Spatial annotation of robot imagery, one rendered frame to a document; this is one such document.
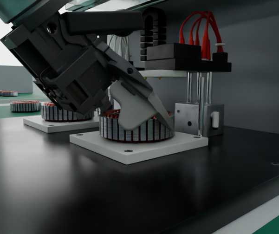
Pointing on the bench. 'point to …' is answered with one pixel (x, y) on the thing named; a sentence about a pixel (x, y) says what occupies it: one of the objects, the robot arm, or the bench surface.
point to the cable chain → (159, 16)
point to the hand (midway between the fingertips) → (139, 119)
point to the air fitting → (215, 120)
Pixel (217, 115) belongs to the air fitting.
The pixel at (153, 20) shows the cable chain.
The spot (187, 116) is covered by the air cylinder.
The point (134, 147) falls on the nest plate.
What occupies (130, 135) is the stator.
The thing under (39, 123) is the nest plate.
